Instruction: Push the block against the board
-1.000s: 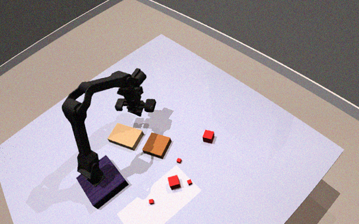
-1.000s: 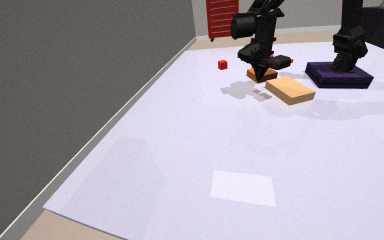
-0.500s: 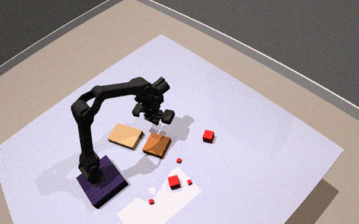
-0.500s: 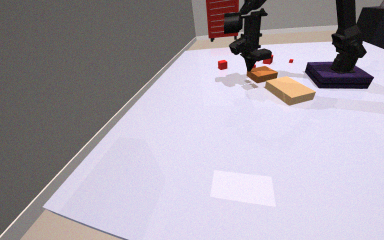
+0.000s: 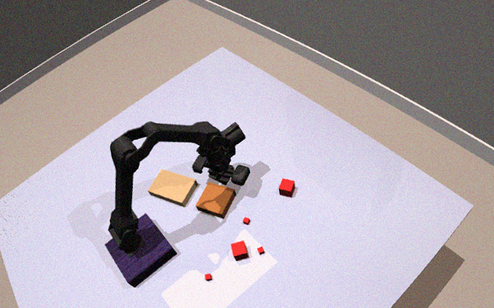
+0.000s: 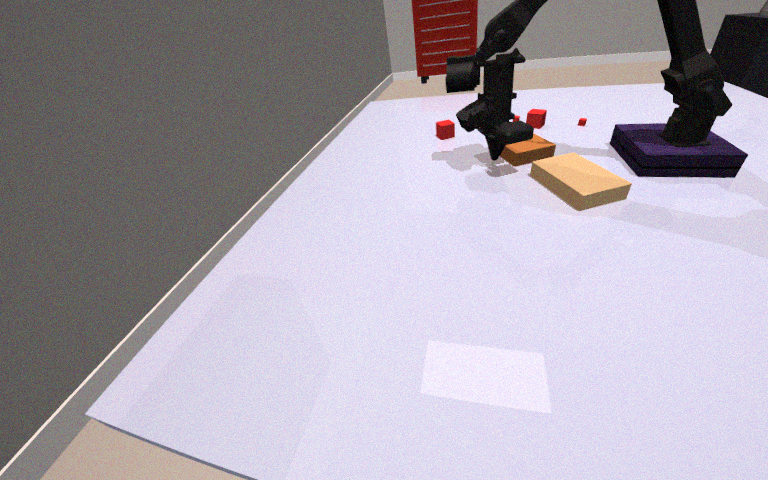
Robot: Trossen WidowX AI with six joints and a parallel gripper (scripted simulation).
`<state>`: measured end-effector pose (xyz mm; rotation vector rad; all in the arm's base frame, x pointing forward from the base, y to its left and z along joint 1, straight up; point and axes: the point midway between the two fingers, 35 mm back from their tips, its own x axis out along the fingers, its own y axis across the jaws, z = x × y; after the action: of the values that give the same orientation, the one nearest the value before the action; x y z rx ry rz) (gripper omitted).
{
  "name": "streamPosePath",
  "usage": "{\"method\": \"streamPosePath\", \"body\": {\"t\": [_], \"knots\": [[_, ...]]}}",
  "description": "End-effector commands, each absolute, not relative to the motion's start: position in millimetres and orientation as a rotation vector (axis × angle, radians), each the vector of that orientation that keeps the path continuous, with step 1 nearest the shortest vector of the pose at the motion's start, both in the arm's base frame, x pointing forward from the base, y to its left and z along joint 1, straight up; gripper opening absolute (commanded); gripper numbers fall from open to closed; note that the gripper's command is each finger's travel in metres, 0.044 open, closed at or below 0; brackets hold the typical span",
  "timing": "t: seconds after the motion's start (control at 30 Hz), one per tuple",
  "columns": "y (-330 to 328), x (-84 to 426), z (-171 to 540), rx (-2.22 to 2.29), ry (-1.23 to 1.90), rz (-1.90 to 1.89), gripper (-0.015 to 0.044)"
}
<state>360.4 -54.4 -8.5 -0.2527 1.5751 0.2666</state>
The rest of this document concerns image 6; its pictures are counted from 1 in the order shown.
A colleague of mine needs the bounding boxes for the tan square block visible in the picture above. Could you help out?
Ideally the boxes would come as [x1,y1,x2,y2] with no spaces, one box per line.
[530,152,632,211]

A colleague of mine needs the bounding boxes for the orange square block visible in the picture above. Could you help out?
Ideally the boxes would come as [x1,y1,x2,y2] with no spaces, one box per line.
[499,133,556,167]

